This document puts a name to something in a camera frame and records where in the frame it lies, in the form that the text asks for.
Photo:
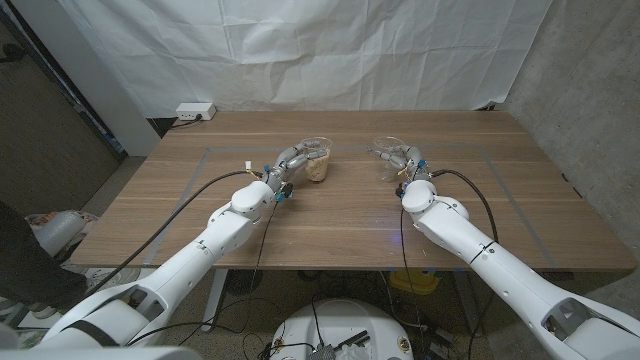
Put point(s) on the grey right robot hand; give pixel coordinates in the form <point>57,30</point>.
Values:
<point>412,165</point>

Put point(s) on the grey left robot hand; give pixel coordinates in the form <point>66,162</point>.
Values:
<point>290,162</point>

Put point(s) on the brown sugar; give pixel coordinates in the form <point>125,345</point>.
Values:
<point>317,172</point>

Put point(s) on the clear plastic cup green logo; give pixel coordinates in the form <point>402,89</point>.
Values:
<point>324,145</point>

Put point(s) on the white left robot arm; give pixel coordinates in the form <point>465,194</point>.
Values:
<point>200,250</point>

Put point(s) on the grey tape outline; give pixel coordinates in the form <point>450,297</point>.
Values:
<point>250,148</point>

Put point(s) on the white power strip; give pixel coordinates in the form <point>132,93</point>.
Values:
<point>195,110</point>

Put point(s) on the white wrinkled backdrop sheet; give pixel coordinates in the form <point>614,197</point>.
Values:
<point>300,50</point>

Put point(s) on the yellow plastic container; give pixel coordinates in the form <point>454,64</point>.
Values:
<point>412,282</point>

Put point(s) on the black round floor object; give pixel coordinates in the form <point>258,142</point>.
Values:
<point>242,281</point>

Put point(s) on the grey table leg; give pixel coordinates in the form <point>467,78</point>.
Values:
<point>467,310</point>

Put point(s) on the white table leg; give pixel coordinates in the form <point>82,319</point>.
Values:
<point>214,300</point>

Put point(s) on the white robot torso base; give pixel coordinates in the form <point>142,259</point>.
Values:
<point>340,320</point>

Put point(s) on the grey bubble wrap roll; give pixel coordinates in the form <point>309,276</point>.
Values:
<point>57,232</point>

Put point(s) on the person in dark clothes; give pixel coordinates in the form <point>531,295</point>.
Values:
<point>25,270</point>

